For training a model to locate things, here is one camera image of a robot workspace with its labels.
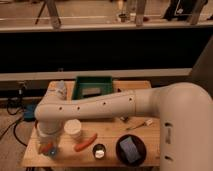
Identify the pale gripper body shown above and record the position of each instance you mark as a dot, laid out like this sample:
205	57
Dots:
44	138

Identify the yellow red apple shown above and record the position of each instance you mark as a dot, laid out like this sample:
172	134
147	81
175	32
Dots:
44	148

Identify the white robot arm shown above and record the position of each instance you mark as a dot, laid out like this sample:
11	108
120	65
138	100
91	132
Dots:
185	111

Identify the blue plastic cup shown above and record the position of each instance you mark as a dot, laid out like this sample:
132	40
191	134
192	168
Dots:
52	152

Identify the white plastic cup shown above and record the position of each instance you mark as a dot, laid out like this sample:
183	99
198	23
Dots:
73	128

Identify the small metal cup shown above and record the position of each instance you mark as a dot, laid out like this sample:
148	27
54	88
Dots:
99	151

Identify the orange carrot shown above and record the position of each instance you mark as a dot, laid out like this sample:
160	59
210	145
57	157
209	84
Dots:
81	146

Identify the blue box on floor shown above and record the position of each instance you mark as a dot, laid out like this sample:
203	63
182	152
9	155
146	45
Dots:
29	112

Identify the blue grey cloth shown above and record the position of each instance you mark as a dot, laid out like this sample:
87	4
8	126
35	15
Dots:
61	87

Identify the grey block in tray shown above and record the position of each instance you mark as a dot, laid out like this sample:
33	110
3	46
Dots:
91	92

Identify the green plastic tray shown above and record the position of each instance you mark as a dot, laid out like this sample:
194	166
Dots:
105	83

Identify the blue sponge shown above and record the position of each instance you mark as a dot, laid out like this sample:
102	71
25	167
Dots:
130	149

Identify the dark round plate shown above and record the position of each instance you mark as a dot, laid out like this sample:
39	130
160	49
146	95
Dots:
140	147

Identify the white handled fork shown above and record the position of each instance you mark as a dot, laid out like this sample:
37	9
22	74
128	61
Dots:
145	123

